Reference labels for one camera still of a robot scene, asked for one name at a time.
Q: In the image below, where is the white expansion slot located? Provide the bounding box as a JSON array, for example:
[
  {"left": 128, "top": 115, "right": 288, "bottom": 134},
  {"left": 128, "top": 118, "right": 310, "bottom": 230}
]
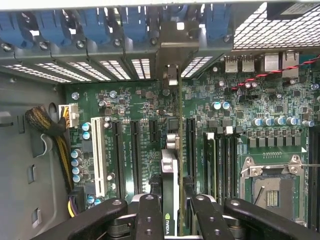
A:
[{"left": 90, "top": 116, "right": 106, "bottom": 198}]

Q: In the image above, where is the CPU socket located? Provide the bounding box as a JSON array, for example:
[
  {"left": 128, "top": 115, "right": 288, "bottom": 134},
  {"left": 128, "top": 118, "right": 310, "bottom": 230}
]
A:
[{"left": 239, "top": 154, "right": 310, "bottom": 223}]

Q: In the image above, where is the short black expansion slot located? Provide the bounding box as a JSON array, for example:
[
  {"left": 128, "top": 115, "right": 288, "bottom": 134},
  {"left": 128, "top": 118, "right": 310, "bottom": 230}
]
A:
[{"left": 149, "top": 119, "right": 160, "bottom": 144}]

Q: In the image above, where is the green motherboard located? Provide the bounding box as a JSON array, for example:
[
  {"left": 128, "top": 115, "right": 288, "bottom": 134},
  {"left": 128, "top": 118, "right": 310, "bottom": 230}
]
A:
[{"left": 63, "top": 49, "right": 320, "bottom": 231}]

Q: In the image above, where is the white power connector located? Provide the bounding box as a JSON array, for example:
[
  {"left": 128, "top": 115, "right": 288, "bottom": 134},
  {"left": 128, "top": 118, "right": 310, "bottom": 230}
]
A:
[{"left": 58, "top": 103, "right": 80, "bottom": 129}]

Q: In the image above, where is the black open PC case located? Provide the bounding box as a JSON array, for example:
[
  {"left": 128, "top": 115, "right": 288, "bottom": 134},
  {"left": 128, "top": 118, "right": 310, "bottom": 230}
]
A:
[{"left": 0, "top": 0, "right": 320, "bottom": 240}]

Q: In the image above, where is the blue slot retention clip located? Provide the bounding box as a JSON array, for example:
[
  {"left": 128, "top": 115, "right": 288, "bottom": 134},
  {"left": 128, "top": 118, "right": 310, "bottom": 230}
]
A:
[
  {"left": 0, "top": 12, "right": 35, "bottom": 50},
  {"left": 121, "top": 7, "right": 151, "bottom": 43},
  {"left": 34, "top": 11, "right": 73, "bottom": 47},
  {"left": 204, "top": 3, "right": 232, "bottom": 41},
  {"left": 79, "top": 8, "right": 111, "bottom": 46}
]

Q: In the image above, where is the braided power cable bundle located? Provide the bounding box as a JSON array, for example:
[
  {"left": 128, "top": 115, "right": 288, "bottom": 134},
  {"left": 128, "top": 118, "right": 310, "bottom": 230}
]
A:
[{"left": 24, "top": 106, "right": 83, "bottom": 218}]

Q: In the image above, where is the red and black twisted wire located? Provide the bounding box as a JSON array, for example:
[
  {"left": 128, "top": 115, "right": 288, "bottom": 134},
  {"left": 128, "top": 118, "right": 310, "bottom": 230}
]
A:
[{"left": 231, "top": 53, "right": 320, "bottom": 91}]

